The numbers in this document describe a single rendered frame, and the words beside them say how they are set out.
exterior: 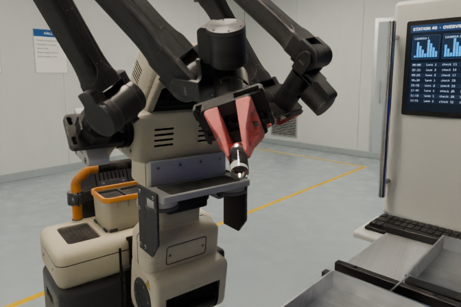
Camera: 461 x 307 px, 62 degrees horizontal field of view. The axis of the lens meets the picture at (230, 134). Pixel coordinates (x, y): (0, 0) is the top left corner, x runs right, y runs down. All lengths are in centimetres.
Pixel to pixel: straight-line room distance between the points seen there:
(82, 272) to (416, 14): 132
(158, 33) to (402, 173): 107
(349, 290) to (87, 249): 75
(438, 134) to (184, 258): 89
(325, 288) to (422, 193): 72
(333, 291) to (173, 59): 54
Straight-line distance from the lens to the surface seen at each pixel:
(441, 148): 142
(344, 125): 666
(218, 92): 56
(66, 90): 566
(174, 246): 105
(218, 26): 57
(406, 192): 149
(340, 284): 85
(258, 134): 52
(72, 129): 91
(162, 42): 62
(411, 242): 112
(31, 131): 553
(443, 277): 97
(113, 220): 129
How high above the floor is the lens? 130
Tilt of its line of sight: 9 degrees down
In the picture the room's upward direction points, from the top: straight up
